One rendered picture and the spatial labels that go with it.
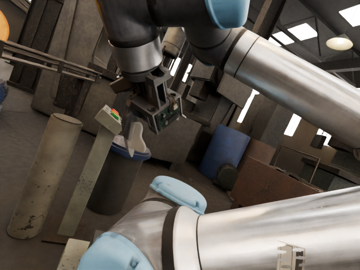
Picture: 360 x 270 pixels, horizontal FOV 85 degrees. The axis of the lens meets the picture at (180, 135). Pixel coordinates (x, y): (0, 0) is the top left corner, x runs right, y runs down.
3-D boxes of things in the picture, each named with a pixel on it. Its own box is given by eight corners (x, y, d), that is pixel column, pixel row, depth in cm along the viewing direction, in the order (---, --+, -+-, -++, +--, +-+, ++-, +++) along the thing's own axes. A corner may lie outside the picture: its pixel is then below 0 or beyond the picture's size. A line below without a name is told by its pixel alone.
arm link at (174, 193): (188, 240, 45) (214, 189, 43) (172, 287, 32) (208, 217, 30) (144, 213, 47) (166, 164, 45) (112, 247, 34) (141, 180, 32)
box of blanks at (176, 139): (109, 157, 215) (136, 91, 208) (96, 134, 281) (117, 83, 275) (180, 173, 275) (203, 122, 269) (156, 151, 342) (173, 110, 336)
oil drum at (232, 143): (205, 179, 304) (230, 126, 297) (192, 165, 359) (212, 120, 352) (235, 188, 326) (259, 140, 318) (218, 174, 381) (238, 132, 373)
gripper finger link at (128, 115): (121, 140, 39) (132, 99, 36) (117, 136, 40) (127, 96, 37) (139, 138, 43) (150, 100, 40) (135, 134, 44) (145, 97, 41)
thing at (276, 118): (237, 171, 534) (269, 103, 517) (259, 185, 462) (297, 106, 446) (219, 165, 506) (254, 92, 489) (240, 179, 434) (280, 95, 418)
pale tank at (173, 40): (133, 114, 840) (175, 13, 803) (131, 112, 925) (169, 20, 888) (152, 122, 873) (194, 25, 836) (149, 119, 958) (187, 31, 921)
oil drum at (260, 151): (234, 189, 319) (259, 139, 312) (217, 174, 375) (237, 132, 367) (261, 198, 341) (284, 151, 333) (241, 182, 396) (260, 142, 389)
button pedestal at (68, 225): (38, 246, 80) (95, 105, 75) (55, 211, 102) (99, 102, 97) (80, 251, 86) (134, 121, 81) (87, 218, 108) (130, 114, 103)
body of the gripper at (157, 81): (156, 139, 37) (142, 84, 28) (129, 119, 42) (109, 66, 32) (184, 117, 41) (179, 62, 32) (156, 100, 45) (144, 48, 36)
